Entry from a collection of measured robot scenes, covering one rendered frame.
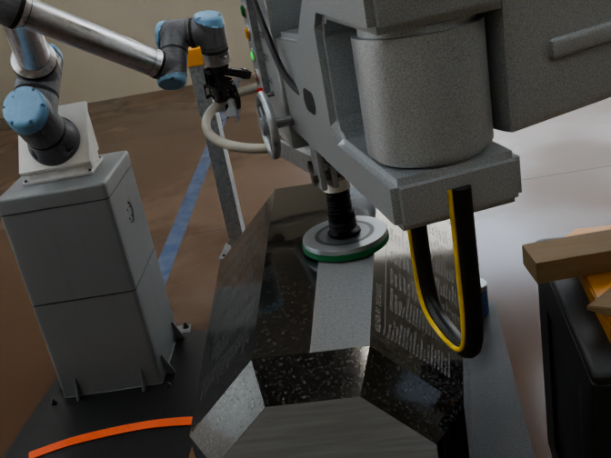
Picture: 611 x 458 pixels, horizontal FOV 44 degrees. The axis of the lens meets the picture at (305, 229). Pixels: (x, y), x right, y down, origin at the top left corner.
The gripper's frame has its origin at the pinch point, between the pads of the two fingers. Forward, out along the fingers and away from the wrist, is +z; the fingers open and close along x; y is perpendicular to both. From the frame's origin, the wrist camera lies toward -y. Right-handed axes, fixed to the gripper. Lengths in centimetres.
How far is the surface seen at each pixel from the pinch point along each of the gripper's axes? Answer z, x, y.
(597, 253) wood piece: -11, 140, 17
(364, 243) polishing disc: -5, 91, 37
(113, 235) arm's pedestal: 33, -23, 45
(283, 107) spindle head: -41, 78, 44
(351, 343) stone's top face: -9, 115, 68
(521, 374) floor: 85, 99, -27
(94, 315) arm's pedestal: 63, -28, 60
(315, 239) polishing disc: -3, 78, 40
